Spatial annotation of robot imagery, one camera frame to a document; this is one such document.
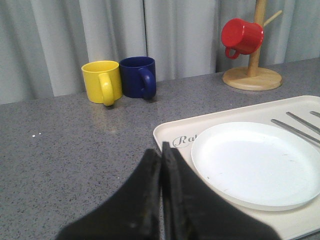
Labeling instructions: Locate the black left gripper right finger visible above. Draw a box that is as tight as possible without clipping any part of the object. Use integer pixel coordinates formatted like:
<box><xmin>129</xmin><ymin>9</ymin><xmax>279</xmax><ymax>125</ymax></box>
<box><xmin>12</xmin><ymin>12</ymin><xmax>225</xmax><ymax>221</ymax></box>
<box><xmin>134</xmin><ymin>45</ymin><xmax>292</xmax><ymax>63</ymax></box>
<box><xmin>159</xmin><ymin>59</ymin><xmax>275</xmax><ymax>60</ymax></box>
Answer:
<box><xmin>161</xmin><ymin>142</ymin><xmax>280</xmax><ymax>240</ymax></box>

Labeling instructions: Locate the silver fork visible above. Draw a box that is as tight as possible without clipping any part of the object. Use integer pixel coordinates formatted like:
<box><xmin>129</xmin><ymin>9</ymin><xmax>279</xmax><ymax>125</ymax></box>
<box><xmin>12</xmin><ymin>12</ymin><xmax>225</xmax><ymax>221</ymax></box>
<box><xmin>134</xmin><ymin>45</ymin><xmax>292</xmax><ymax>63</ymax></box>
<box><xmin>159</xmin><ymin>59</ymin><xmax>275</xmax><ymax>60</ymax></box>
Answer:
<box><xmin>271</xmin><ymin>118</ymin><xmax>320</xmax><ymax>144</ymax></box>

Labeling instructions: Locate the cream rabbit serving tray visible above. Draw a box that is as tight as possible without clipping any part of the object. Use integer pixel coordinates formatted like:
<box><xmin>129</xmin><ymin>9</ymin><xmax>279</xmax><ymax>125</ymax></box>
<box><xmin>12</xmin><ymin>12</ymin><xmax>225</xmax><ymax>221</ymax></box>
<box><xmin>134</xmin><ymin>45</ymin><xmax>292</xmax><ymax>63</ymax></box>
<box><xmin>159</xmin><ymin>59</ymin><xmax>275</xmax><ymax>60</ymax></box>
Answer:
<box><xmin>153</xmin><ymin>95</ymin><xmax>320</xmax><ymax>240</ymax></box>

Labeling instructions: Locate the yellow mug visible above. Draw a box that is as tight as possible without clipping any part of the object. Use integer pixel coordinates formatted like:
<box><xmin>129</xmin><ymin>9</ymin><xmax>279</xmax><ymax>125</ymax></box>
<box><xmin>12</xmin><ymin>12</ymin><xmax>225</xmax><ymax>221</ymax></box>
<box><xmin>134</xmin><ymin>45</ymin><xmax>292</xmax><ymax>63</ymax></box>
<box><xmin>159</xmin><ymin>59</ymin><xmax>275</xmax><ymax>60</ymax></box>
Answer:
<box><xmin>81</xmin><ymin>60</ymin><xmax>123</xmax><ymax>107</ymax></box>

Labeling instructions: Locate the silver spoon handle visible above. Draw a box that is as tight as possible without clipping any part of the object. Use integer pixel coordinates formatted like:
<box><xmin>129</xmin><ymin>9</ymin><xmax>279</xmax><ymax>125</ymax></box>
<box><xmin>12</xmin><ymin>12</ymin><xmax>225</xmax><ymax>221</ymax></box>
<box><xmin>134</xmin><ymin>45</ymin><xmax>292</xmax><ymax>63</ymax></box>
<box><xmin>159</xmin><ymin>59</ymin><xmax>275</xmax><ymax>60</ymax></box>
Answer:
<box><xmin>309</xmin><ymin>111</ymin><xmax>320</xmax><ymax>118</ymax></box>

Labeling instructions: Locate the grey curtain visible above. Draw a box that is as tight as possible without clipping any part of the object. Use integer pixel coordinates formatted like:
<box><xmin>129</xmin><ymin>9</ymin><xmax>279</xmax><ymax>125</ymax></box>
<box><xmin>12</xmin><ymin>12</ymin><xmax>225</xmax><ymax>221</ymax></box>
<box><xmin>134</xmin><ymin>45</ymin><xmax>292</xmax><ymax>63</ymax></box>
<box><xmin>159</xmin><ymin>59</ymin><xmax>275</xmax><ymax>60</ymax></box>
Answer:
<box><xmin>0</xmin><ymin>0</ymin><xmax>320</xmax><ymax>106</ymax></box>

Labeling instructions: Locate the dark blue mug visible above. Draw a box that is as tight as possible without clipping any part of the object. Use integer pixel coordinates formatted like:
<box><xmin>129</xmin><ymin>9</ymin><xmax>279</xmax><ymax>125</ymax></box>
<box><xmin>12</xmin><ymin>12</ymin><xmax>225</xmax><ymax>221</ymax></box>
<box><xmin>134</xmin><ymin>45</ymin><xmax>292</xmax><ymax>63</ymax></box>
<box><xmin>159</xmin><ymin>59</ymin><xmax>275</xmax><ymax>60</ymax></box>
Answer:
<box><xmin>119</xmin><ymin>56</ymin><xmax>157</xmax><ymax>100</ymax></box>

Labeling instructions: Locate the silver knife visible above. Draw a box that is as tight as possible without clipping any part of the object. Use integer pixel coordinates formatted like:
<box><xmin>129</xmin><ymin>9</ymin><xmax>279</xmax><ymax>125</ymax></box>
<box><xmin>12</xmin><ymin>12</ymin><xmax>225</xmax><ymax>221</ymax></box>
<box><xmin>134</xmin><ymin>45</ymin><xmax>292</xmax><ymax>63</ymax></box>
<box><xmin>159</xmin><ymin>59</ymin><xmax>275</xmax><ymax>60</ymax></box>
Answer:
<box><xmin>286</xmin><ymin>111</ymin><xmax>320</xmax><ymax>135</ymax></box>

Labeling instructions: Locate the wooden mug tree stand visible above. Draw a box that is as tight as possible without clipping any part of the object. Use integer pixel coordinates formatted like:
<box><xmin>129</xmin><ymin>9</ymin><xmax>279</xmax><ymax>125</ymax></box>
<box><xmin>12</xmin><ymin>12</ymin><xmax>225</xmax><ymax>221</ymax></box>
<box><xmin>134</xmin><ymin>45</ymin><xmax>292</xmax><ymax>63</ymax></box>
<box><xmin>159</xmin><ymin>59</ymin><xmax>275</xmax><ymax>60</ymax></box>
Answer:
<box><xmin>222</xmin><ymin>0</ymin><xmax>282</xmax><ymax>91</ymax></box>

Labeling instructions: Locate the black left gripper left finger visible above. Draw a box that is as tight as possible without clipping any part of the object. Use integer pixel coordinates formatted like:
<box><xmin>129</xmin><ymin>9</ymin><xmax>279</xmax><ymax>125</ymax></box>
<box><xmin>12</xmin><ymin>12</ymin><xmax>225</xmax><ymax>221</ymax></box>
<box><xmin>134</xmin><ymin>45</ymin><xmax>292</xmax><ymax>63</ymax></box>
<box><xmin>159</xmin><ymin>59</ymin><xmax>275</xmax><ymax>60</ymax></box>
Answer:
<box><xmin>57</xmin><ymin>149</ymin><xmax>161</xmax><ymax>240</ymax></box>

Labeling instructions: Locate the white round plate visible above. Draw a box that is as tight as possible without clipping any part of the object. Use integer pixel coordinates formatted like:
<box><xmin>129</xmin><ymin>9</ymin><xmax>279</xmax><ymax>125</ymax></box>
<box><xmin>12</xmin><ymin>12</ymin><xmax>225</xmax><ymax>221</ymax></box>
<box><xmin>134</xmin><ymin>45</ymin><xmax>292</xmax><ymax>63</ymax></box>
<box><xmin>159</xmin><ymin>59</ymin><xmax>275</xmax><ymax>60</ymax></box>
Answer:
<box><xmin>191</xmin><ymin>122</ymin><xmax>320</xmax><ymax>211</ymax></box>

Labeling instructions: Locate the red mug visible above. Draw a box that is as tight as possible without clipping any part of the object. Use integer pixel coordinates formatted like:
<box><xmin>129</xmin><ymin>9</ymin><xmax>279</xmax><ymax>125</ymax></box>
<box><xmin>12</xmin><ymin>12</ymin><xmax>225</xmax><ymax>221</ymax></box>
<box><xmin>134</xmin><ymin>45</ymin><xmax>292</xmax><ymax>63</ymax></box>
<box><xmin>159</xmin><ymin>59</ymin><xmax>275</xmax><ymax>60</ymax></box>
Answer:
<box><xmin>221</xmin><ymin>18</ymin><xmax>264</xmax><ymax>60</ymax></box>

